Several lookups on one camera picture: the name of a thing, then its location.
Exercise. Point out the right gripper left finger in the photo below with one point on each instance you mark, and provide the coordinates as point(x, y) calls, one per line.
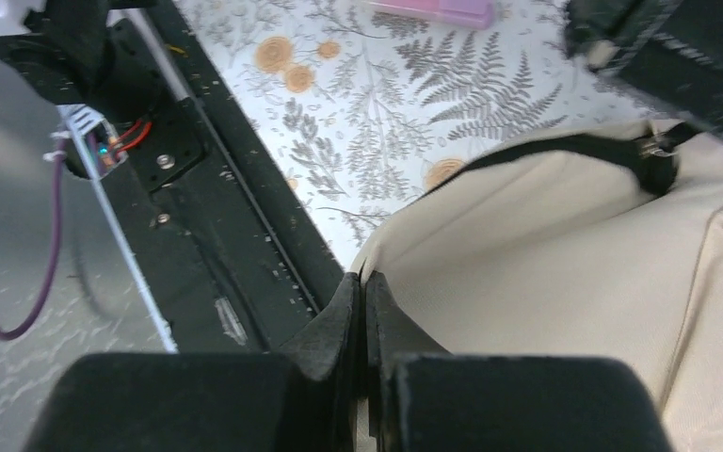
point(298, 397)

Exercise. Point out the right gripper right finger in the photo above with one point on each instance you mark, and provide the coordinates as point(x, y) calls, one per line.
point(422, 397)

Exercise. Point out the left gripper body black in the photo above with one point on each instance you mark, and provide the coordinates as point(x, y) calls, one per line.
point(669, 54)

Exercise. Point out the cream canvas backpack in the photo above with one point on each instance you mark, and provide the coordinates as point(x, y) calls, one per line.
point(564, 254)

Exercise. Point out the pink highlighter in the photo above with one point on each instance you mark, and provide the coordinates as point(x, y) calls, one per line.
point(475, 14)

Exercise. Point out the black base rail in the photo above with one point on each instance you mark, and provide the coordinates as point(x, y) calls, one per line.
point(231, 260)

